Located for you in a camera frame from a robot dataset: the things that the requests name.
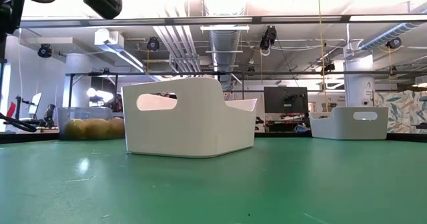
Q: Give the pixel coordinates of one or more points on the white column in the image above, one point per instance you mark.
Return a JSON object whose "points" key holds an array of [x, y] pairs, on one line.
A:
{"points": [[358, 84]]}

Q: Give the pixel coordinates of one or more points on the white ceiling light fixture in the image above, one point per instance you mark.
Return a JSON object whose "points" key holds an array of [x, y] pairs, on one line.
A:
{"points": [[103, 37]]}

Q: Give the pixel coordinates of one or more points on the clear plastic bin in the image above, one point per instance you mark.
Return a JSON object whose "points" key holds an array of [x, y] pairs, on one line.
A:
{"points": [[83, 112]]}

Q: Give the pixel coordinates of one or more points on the colourful patchwork cloth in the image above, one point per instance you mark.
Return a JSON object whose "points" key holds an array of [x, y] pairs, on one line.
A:
{"points": [[118, 100]]}

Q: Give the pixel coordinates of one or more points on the yellow lemon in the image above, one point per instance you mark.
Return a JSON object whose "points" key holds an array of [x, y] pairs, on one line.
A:
{"points": [[74, 129], [116, 128], [96, 129]]}

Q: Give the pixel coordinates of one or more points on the black table frame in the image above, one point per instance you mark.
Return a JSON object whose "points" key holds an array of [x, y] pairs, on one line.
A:
{"points": [[283, 135]]}

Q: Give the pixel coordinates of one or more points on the white light bar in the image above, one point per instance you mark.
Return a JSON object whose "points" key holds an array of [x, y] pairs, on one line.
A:
{"points": [[223, 27]]}

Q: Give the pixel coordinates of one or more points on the blue flexible duct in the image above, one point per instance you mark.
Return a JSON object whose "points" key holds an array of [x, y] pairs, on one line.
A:
{"points": [[393, 32]]}

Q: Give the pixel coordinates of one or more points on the leaf print cloth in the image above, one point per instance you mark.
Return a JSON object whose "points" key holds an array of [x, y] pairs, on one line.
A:
{"points": [[393, 107]]}

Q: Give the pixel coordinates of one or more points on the grey overhead crossbar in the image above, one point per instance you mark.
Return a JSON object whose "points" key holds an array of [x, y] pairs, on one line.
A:
{"points": [[300, 18]]}

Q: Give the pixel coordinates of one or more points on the white dome camera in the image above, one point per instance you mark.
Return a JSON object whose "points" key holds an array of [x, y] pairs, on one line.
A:
{"points": [[365, 102]]}

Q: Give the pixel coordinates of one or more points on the white plastic basket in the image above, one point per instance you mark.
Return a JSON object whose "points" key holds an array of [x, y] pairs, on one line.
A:
{"points": [[333, 127], [200, 127]]}

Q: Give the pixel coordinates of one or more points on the black monitor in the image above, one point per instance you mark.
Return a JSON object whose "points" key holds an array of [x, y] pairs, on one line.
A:
{"points": [[285, 99]]}

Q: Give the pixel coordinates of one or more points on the white tilted monitor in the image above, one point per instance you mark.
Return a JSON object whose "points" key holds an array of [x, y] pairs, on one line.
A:
{"points": [[36, 102]]}

